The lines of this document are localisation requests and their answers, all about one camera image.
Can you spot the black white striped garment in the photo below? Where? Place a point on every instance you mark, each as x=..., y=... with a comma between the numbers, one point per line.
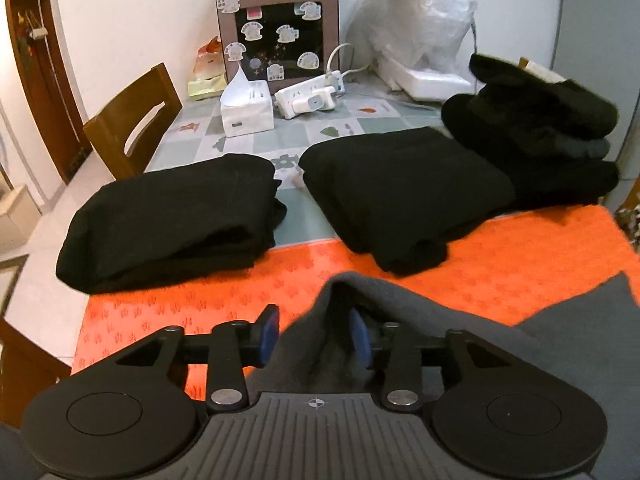
x=631, y=220

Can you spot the white charger adapter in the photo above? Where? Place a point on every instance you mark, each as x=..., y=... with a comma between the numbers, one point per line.
x=315, y=101

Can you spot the plastic-wrapped white appliance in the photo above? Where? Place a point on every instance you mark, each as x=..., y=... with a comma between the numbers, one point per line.
x=425, y=20

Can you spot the white tissue box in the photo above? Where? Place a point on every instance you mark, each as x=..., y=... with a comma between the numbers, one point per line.
x=250, y=115

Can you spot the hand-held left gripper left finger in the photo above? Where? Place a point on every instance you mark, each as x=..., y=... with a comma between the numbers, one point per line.
x=270, y=332

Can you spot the beige cardboard box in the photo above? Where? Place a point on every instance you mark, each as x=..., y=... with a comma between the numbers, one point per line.
x=17, y=220

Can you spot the checked patterned tablecloth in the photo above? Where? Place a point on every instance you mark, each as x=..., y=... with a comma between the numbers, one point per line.
x=350, y=120

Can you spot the orange patterned mat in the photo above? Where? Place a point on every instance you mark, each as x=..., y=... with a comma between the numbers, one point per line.
x=225, y=285

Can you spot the dark grey folded garment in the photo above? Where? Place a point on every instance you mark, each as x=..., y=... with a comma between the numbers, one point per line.
x=590, y=149

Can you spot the brown wooden door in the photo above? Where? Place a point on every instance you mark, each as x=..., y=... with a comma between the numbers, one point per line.
x=45, y=100

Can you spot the green tissue packet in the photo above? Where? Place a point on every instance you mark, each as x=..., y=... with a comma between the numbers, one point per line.
x=205, y=87

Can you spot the black fleece garment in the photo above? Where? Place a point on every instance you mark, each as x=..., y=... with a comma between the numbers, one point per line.
x=525, y=110

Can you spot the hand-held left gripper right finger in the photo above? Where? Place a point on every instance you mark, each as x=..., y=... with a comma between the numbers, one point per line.
x=360, y=335

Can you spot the white power strip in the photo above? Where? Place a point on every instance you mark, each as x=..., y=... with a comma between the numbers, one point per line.
x=292, y=95

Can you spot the white flat box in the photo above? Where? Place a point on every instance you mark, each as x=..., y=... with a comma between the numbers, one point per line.
x=430, y=85

